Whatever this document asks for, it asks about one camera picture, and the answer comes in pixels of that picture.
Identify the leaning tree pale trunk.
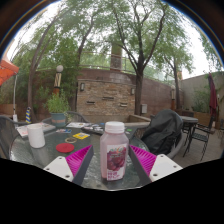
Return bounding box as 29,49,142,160
27,19,63,123

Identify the wooden lamp post white globe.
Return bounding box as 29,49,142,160
53,64,65,97

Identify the green plant in blue pot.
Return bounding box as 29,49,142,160
44,89,72,129

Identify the pink juice bottle white cap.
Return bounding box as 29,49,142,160
99,120,130,182

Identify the yellow card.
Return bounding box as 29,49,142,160
72,132,91,141

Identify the silver laptop with stickers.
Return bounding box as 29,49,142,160
15,121,57,139

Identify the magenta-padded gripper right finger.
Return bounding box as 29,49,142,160
128,144,184,187

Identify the white cup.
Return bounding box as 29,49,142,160
27,123,47,149

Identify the closed maroon patio umbrella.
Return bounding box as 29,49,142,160
207,72,219,118

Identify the tall tree dark trunk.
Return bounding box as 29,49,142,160
113,0,169,116

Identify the orange patio umbrella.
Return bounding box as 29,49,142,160
0,59,21,123

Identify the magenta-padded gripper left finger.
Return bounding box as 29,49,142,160
43,144,96,187

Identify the flat round red coaster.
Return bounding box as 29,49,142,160
55,142,76,154

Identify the black backpack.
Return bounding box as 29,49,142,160
141,109,184,156

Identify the blue yellow striped bollard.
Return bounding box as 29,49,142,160
25,106,33,125

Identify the black laptop with stickers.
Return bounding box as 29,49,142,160
83,122,108,135

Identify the beige tape ring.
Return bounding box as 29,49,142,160
64,136,78,145

